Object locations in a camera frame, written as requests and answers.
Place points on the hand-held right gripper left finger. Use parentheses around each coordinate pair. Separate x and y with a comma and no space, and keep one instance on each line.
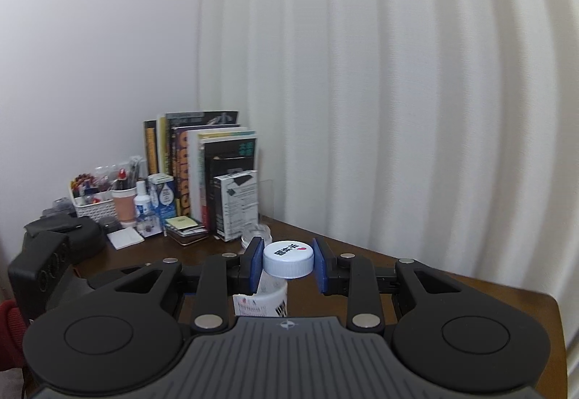
(258,263)

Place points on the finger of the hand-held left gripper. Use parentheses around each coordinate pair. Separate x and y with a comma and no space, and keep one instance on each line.
(120,273)

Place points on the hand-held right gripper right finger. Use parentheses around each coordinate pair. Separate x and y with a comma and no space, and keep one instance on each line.
(319,265)

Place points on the white bottle cap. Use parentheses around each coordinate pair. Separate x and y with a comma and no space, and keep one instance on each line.
(287,265)

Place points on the clear drinking glass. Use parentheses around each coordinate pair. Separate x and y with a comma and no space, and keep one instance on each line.
(267,232)

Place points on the clear plastic bottle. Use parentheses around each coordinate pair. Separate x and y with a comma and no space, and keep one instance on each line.
(267,297)

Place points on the person's left forearm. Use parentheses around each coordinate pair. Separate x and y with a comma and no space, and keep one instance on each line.
(11,335)

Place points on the small white bottle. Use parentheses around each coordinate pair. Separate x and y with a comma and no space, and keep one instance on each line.
(142,202)

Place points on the white notepad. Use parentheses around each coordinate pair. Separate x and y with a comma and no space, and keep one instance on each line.
(125,239)

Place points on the black pouch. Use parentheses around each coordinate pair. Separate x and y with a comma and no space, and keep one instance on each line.
(83,236)

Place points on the white product box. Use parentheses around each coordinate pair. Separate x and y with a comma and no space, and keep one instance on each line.
(237,204)

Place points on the brown paper cup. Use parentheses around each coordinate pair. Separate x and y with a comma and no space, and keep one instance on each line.
(123,207)

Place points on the white plastic basket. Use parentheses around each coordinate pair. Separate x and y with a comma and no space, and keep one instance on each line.
(92,208)

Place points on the grey device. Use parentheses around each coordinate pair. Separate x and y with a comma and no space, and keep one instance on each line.
(59,209)

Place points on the yellow sticky notes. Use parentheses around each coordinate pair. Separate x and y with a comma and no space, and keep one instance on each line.
(183,222)

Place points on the blue white eye drop box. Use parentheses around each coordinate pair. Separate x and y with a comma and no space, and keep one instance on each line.
(165,195)

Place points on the bunch of pens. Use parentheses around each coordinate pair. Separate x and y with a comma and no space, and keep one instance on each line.
(124,175)

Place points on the row of books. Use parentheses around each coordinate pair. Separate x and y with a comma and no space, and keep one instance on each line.
(181,164)

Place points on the white curtain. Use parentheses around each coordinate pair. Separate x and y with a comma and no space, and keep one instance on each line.
(384,87)

